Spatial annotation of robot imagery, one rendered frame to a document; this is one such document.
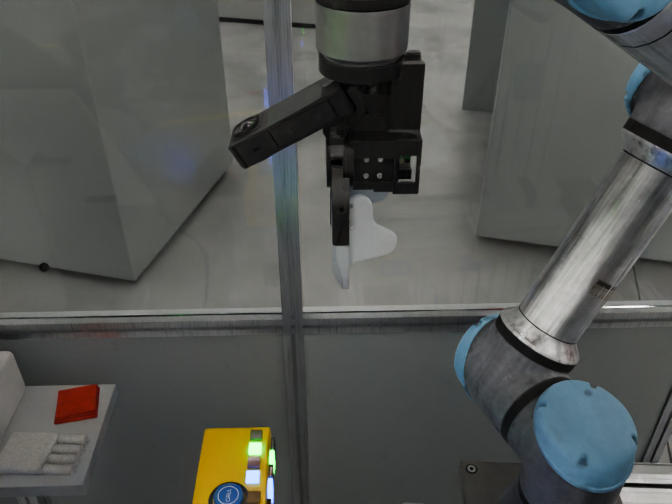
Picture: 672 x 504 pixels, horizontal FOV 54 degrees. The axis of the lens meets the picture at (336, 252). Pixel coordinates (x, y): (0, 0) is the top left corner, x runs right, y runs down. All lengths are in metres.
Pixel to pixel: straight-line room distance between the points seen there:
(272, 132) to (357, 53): 0.10
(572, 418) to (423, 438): 0.81
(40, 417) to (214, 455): 0.52
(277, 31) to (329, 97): 0.50
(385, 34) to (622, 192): 0.41
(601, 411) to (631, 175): 0.28
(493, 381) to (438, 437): 0.73
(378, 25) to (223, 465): 0.67
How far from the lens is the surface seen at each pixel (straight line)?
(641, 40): 0.52
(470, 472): 1.03
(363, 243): 0.59
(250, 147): 0.57
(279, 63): 1.05
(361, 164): 0.58
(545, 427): 0.81
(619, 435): 0.83
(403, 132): 0.57
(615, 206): 0.83
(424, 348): 1.39
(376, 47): 0.52
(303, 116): 0.55
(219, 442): 1.02
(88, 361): 1.46
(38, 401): 1.46
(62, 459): 1.32
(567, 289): 0.85
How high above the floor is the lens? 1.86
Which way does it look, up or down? 35 degrees down
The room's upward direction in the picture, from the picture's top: straight up
